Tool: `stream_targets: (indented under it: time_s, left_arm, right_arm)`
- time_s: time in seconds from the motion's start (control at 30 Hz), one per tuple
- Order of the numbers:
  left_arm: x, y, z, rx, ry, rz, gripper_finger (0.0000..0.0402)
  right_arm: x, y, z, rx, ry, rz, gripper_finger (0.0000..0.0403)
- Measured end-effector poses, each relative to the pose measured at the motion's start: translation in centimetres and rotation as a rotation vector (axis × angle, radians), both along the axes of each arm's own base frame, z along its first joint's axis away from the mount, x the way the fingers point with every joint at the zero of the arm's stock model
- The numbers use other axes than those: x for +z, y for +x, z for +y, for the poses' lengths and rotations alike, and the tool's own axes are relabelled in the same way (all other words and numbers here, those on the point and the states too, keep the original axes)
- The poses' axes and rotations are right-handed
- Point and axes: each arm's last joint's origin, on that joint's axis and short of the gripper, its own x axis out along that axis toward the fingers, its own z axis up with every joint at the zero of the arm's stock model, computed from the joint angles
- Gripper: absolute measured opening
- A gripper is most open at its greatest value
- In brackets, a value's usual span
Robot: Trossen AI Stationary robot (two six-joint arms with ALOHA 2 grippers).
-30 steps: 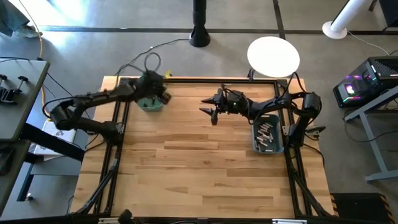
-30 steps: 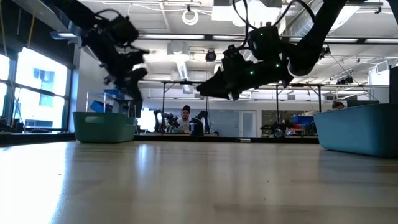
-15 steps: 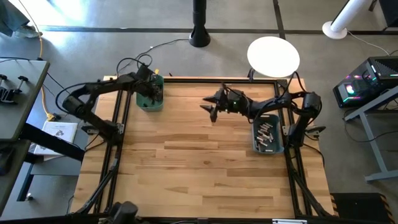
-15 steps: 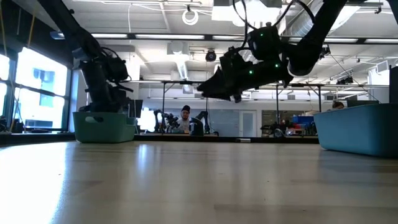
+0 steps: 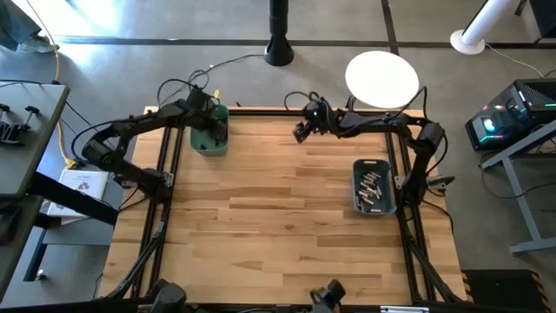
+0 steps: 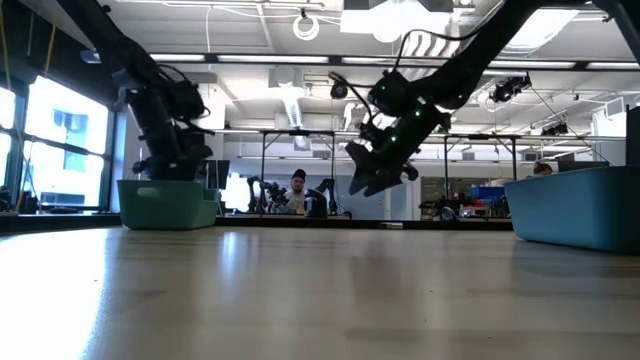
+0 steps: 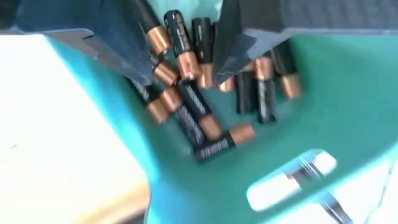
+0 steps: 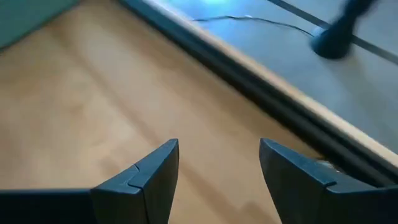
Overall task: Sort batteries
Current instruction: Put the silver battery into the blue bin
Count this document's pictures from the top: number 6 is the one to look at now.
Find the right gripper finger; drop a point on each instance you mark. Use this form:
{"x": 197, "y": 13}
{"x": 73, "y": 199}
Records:
{"x": 385, "y": 182}
{"x": 362, "y": 167}

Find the green plastic bin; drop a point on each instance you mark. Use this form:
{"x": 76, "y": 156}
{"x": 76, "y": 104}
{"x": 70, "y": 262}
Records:
{"x": 165, "y": 210}

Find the blue plastic bin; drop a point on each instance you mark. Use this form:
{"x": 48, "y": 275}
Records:
{"x": 575, "y": 210}

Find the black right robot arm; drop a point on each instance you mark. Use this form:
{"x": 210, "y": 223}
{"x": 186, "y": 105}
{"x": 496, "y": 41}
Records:
{"x": 475, "y": 55}

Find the background black robot arm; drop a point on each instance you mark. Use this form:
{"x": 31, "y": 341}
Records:
{"x": 260, "y": 192}
{"x": 329, "y": 185}

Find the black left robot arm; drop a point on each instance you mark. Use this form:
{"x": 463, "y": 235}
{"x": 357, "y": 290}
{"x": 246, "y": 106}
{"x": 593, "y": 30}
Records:
{"x": 135, "y": 70}

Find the pale grey door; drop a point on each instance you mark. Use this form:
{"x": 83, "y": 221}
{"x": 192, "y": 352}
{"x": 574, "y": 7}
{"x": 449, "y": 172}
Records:
{"x": 400, "y": 205}

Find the black monitor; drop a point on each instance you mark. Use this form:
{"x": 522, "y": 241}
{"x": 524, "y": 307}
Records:
{"x": 220, "y": 175}
{"x": 582, "y": 165}

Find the black cylindrical device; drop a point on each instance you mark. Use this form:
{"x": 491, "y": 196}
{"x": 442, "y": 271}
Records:
{"x": 315, "y": 206}

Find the person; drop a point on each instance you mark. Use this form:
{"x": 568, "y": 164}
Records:
{"x": 297, "y": 192}
{"x": 542, "y": 169}

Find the small grey rounded object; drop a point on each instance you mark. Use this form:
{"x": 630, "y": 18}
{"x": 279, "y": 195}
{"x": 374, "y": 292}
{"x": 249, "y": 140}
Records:
{"x": 448, "y": 214}

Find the blue storage bin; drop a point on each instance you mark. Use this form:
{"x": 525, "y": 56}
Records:
{"x": 487, "y": 192}

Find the large bright window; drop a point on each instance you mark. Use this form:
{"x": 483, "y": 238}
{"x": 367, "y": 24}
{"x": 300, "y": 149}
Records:
{"x": 65, "y": 125}

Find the white ceiling light panel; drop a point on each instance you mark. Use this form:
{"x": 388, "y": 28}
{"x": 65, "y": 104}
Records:
{"x": 380, "y": 22}

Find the long linear ceiling light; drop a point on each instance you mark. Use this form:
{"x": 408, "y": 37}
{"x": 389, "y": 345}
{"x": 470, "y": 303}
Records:
{"x": 270, "y": 59}

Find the black upright panel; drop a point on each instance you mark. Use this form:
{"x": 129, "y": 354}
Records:
{"x": 634, "y": 135}

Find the black metal rig frame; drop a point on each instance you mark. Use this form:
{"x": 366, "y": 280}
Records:
{"x": 300, "y": 133}

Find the black aluminium table frame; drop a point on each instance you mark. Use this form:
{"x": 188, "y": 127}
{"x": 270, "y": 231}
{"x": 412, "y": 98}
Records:
{"x": 300, "y": 222}

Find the white hanging duct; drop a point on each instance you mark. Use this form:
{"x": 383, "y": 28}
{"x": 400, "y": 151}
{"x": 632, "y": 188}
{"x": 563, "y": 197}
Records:
{"x": 292, "y": 107}

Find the black ceiling camera cluster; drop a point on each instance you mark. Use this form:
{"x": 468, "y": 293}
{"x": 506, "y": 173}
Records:
{"x": 555, "y": 129}
{"x": 510, "y": 89}

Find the silver ventilation duct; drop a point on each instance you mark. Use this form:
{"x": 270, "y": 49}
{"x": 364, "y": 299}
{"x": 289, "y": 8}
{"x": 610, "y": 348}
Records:
{"x": 530, "y": 30}

